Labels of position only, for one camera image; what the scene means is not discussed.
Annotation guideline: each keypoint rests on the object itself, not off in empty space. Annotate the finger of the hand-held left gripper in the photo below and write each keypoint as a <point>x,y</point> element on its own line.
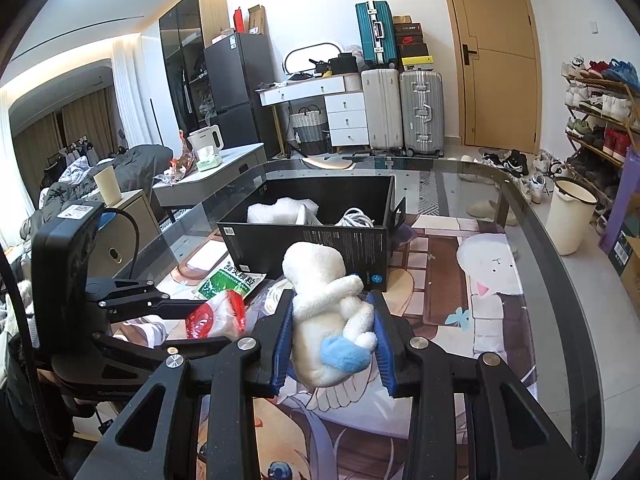
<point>150,305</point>
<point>200,346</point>

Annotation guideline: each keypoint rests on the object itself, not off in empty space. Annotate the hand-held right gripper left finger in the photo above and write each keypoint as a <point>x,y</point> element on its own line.
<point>281,345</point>

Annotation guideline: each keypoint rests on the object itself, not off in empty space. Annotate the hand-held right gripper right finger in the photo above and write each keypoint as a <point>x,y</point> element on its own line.
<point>384,350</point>

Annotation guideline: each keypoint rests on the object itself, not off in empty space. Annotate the white plush toy blue tail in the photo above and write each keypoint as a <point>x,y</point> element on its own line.
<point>315,340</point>

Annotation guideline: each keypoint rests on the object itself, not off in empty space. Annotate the clear zip bag white filling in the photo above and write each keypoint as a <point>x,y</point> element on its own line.
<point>280,212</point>

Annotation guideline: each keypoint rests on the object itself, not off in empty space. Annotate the red white plastic bag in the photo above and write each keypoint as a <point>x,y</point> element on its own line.
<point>215,317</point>

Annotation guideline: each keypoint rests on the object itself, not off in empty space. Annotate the green white packet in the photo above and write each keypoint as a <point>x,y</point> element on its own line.
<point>225,282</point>

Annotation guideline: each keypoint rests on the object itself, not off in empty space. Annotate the beige nightstand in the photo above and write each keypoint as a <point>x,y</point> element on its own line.
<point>125,240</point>

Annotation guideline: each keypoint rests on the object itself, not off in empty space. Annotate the printed cartoon table mat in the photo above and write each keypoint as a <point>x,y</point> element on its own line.
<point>440,280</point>

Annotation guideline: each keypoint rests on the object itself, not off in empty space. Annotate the cream cup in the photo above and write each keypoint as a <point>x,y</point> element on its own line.
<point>107,187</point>

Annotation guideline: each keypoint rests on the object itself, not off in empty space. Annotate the pile of grey clothing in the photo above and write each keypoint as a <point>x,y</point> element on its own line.
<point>135,160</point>

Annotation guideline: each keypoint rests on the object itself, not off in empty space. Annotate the crinkled snack bag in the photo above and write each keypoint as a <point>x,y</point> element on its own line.
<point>175,162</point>

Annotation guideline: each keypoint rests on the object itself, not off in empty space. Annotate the green wipes box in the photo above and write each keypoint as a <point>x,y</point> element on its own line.
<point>207,161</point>

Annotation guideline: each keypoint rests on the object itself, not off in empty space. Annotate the grey side table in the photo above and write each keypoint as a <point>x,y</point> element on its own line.
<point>230,167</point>

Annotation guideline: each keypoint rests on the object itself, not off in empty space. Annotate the brown curtains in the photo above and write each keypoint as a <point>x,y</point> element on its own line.
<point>85,120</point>

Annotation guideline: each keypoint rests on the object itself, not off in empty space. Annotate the striped rug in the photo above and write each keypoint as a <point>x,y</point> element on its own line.
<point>428,192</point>

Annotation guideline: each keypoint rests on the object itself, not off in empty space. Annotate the pair of beige slippers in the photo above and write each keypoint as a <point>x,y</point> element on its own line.
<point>487,210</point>

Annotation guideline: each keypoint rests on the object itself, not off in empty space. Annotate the white electric kettle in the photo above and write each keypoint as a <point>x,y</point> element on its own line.
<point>205,139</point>

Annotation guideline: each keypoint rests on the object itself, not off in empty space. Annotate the grey wicker basket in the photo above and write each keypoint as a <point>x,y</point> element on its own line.
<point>309,130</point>

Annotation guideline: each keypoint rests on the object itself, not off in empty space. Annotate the white bucket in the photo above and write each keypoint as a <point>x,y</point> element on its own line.
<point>570,220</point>

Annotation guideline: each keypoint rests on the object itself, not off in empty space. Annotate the scattered black white sneakers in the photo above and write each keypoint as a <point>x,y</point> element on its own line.
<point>515,162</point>

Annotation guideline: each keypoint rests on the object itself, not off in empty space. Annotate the white dresser with drawers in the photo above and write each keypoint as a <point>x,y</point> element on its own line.
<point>347,115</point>

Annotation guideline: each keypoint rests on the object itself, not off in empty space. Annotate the black refrigerator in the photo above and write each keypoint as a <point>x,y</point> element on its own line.
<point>232,80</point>

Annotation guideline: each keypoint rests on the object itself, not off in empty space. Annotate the white suitcase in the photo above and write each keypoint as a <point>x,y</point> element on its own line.
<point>382,110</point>

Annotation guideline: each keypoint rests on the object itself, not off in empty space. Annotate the silver suitcase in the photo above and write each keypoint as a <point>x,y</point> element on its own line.
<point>422,112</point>

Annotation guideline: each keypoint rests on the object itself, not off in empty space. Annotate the dark glass wardrobe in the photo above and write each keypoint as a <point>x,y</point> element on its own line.
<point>180,55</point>

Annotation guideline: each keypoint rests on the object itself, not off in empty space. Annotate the brown cardboard box black label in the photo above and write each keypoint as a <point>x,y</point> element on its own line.
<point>627,260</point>

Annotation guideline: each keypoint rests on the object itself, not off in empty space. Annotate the tan wooden door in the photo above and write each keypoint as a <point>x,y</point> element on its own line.
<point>500,100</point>

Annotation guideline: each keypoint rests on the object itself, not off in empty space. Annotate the purple box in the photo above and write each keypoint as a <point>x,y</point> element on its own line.
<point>622,195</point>

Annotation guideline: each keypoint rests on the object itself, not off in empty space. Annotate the black yellow shoe box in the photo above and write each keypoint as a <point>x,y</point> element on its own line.
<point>416,64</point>

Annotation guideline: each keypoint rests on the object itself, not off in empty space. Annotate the black bag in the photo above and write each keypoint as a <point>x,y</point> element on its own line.
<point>345,64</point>

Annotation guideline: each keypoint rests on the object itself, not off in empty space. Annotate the oval mirror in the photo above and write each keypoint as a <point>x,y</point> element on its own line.
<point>310,57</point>

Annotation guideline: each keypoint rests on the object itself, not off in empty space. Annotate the flat brown cardboard box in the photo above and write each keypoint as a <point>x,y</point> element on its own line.
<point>256,20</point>

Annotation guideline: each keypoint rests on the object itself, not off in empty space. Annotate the black shoe box red logo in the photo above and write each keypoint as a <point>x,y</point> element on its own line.
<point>410,39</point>

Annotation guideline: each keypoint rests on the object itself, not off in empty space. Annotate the teal suitcase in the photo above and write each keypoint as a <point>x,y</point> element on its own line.
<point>376,35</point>

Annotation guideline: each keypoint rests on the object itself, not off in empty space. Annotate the wooden shoe rack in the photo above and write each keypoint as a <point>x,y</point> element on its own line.
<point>600,120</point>

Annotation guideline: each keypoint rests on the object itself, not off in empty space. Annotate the small brown cardboard box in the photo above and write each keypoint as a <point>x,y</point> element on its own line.
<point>401,19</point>

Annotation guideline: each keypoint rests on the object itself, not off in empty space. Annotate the rows of assorted shoes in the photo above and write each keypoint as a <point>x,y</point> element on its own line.
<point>612,105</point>

